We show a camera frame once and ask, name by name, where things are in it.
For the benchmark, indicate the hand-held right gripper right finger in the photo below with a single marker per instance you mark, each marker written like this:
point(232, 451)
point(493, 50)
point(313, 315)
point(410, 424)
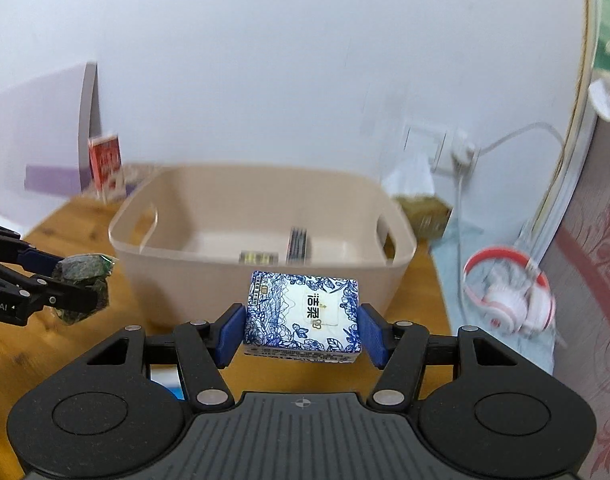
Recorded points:
point(372, 336)

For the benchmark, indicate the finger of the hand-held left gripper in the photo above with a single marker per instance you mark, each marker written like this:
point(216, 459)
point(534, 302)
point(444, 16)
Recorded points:
point(60, 296)
point(37, 261)

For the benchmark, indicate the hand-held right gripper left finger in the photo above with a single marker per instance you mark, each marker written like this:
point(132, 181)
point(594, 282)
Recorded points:
point(230, 335)

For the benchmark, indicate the dark green snack packet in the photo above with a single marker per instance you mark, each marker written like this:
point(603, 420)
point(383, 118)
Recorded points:
point(85, 269)

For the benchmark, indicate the blue floral tissue pack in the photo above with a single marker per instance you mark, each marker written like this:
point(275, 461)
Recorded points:
point(302, 312)

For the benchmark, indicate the beige plastic storage bin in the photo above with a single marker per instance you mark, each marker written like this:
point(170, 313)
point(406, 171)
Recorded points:
point(185, 220)

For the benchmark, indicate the blue and white pack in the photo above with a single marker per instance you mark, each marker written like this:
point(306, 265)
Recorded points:
point(165, 382)

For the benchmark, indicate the small yellow black pack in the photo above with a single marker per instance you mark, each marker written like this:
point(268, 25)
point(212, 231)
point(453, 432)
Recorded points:
point(257, 257)

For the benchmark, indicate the red carton box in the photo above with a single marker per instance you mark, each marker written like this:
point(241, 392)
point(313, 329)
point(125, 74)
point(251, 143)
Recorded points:
point(106, 165)

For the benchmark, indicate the olive tissue box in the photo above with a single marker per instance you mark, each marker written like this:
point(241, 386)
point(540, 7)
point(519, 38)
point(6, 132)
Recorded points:
point(425, 216)

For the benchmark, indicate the white and purple box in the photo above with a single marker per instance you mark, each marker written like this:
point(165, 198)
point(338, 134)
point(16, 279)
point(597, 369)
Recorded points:
point(35, 125)

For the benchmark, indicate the white and red headphones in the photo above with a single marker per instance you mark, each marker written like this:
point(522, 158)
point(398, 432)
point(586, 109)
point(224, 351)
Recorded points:
point(510, 300)

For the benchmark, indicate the white tissue sheet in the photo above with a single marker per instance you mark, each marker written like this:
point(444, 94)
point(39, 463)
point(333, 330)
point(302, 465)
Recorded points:
point(410, 175)

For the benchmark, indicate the white charger plug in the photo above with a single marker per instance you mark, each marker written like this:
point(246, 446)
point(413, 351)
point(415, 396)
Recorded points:
point(462, 152)

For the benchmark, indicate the crumpled white paper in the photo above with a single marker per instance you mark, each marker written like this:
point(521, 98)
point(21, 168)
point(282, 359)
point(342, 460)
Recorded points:
point(607, 100)

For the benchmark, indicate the white wall socket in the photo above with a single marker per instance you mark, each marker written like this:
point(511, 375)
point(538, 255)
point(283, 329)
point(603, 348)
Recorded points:
point(422, 140)

